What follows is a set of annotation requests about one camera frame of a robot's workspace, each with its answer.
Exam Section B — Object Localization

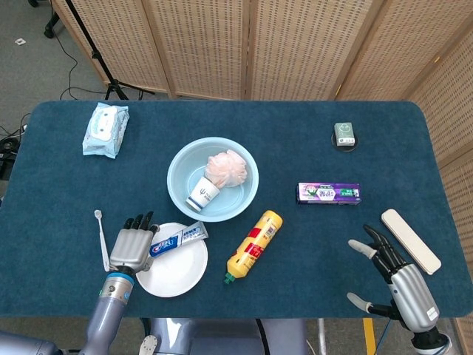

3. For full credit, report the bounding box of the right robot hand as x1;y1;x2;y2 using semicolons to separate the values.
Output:
346;223;441;332

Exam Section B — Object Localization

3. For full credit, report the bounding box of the white paper cup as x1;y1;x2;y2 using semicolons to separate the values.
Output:
185;175;222;212

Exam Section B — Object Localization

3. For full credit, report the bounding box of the grey robot torso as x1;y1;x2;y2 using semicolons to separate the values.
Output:
138;317;311;355

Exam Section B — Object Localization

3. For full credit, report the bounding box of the white paper plate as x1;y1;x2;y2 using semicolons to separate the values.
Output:
134;222;209;298

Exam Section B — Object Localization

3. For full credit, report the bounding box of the yellow bottle green cap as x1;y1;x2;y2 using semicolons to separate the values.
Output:
222;209;284;285

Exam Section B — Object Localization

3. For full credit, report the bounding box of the white toothbrush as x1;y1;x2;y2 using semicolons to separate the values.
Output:
94;209;112;273

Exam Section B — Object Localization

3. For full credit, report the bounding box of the black floor equipment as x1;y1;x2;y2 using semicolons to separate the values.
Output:
0;136;19;180

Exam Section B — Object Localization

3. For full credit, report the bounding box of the purple toothpaste box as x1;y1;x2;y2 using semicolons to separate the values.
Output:
296;182;362;205

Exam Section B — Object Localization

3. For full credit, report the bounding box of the black tripod stand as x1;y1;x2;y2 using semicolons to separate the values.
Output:
44;0;156;101

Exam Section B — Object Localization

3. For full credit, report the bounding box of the small green white box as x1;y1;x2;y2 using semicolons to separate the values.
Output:
333;121;356;147

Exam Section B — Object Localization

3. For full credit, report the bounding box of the pink bath pouf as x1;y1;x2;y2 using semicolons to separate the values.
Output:
204;149;248;188

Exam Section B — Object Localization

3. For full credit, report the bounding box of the light blue plastic basin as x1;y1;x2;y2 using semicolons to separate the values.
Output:
166;137;259;223

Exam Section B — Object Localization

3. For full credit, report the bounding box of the blue white toothpaste tube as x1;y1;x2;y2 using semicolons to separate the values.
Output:
149;220;209;258

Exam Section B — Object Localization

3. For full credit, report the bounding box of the wicker folding screen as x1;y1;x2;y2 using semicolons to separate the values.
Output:
51;0;473;355

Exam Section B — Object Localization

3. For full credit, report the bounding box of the black round coaster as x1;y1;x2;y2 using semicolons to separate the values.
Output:
331;131;360;151

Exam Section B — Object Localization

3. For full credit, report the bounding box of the beige wooden paddle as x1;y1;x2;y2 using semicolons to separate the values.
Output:
381;209;443;276

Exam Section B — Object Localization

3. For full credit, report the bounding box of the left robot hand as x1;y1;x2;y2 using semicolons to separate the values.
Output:
108;210;160;274

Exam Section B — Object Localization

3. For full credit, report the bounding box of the light blue wet wipes pack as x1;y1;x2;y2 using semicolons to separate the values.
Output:
81;102;131;160

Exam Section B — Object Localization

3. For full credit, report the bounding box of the teal table cloth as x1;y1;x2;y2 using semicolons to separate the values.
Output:
0;100;461;320

